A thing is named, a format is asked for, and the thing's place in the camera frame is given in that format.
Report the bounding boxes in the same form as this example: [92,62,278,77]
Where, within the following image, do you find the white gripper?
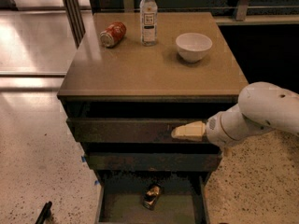
[171,105,249,158]

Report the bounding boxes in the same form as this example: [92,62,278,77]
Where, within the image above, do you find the orange soda can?
[142,183,162,210]

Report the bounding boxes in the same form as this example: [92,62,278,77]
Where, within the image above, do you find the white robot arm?
[171,82,299,156]

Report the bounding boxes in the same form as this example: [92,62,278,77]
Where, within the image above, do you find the middle drawer front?
[85,153,221,172]

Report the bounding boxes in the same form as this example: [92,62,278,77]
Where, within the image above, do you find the open bottom drawer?
[95,172,210,224]

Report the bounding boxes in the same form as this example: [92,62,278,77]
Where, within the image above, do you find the grey drawer cabinet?
[56,11,255,224]

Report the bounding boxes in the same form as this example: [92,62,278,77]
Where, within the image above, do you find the top drawer front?
[66,118,242,145]

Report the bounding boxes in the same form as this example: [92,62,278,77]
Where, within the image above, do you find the red soda can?
[100,21,126,48]

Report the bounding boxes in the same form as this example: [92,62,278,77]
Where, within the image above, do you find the white ceramic bowl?
[176,33,213,63]

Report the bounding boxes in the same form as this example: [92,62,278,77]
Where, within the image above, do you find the blue tape piece upper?
[81,156,87,162]

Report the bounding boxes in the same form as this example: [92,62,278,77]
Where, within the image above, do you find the background railing ledge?
[90,0,299,24]

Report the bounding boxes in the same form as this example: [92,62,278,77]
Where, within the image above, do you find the clear plastic water bottle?
[139,0,158,46]

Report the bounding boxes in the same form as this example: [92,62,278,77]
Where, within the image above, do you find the black object on floor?
[35,202,52,224]

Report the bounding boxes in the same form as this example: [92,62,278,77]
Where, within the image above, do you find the metal window frame post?
[63,0,85,48]

